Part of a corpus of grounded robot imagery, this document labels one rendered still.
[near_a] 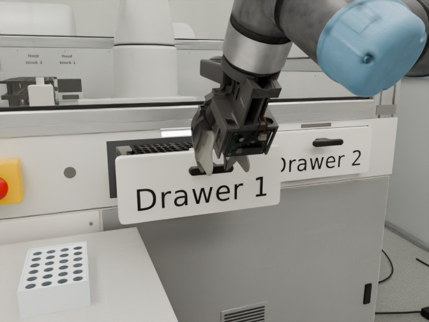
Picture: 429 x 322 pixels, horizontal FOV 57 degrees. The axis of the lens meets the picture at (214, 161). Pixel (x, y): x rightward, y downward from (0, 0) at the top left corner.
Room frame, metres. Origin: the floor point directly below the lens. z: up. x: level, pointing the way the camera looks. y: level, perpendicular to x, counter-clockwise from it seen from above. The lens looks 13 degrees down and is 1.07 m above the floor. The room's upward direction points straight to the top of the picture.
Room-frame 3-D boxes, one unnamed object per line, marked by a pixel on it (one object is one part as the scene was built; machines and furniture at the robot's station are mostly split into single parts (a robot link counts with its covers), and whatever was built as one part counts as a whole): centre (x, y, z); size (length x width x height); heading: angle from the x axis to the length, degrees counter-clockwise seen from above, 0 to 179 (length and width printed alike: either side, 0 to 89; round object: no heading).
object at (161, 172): (0.65, 0.02, 0.87); 0.29 x 0.02 x 0.11; 110
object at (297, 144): (0.88, -0.23, 0.87); 0.29 x 0.02 x 0.11; 110
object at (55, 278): (0.50, 0.22, 0.78); 0.12 x 0.08 x 0.04; 19
